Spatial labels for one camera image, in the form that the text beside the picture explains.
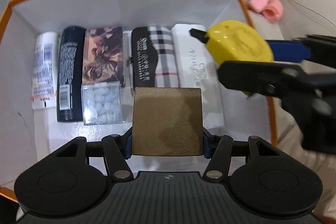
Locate pink foam cylinder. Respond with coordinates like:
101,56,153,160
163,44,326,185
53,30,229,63
262,0,284,23

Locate clear plastic box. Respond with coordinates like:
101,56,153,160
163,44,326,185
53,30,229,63
81,82,123,126

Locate brown square box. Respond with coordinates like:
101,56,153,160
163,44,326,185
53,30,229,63
131,87,203,156

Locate yellow tape measure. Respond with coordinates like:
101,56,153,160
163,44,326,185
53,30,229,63
189,19,275,94

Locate long white box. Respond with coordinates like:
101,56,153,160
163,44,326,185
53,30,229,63
171,24,224,130

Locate brown illustrated card box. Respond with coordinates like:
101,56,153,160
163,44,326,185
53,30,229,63
82,26,125,86

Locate white tube bottle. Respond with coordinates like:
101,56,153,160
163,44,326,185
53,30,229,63
31,31,59,111

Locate plaid manicure case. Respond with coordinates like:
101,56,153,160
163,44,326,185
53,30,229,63
130,26,179,88

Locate dark blue spray can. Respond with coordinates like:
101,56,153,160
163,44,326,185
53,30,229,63
56,26,86,122

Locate orange cardboard box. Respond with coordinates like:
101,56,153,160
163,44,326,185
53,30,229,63
0,0,279,204

